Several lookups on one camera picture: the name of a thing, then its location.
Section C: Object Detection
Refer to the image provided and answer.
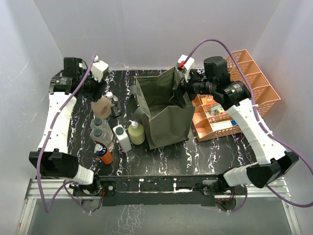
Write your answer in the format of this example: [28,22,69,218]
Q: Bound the orange spray bottle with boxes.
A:
[94,144,113,165]

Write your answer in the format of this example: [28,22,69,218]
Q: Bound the beige pump lotion bottle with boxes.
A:
[91,96,112,119]

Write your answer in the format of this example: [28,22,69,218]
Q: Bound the white rectangular bottle black cap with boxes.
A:
[113,124,132,153]

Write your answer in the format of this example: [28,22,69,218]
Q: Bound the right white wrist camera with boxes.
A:
[176,55,195,83]

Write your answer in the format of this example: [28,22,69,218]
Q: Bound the clear square bottle near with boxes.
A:
[90,128,114,152]

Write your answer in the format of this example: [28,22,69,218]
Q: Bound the yellow-green pump soap bottle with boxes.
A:
[128,121,145,145]

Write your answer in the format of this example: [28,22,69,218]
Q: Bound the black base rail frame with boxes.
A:
[72,175,246,207]

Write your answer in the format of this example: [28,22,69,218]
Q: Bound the olive green canvas bag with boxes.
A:
[128,67,195,149]

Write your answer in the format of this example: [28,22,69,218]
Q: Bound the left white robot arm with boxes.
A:
[29,56,109,195]

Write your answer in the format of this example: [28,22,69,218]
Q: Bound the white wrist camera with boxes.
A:
[176,55,195,83]
[90,55,109,83]

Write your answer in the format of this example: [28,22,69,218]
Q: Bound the purple cable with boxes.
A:
[187,39,313,212]
[36,50,98,213]

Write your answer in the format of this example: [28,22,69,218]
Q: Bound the clear square bottle far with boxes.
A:
[90,118,113,140]

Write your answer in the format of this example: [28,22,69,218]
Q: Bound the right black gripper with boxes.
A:
[169,67,215,109]

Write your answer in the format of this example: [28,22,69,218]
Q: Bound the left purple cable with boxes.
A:
[36,50,98,213]

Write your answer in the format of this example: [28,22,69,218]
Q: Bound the small boxes in tray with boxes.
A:
[209,104,225,116]

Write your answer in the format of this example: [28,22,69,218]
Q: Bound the orange tall file organizer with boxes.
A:
[231,49,281,117]

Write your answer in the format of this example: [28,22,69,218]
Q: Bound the orange low basket tray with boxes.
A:
[192,95,241,141]

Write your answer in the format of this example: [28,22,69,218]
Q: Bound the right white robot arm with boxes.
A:
[169,55,299,194]

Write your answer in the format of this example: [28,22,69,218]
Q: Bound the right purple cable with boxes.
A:
[187,39,313,212]

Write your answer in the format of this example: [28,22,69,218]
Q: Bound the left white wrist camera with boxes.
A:
[90,55,109,83]

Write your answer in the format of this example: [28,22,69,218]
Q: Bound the clear square bottle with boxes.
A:
[90,128,114,152]
[90,118,113,140]

